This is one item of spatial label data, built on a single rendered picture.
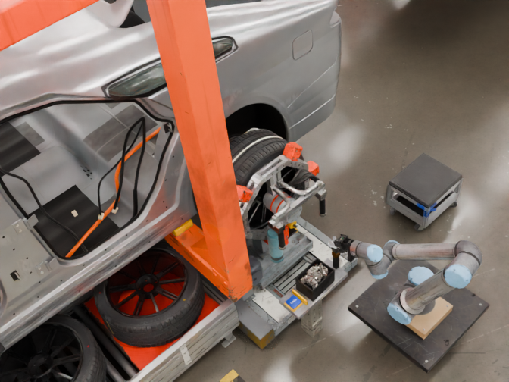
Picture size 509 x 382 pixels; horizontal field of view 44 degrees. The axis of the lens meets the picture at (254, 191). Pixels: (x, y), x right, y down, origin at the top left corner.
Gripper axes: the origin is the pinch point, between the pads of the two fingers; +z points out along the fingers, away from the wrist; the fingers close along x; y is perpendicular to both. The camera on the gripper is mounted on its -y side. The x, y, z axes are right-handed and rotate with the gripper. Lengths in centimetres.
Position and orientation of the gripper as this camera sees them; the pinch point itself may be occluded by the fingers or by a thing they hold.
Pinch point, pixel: (330, 244)
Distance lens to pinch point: 378.0
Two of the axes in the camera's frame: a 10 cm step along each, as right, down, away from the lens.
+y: -4.0, -8.0, -4.5
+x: -6.7, 5.9, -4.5
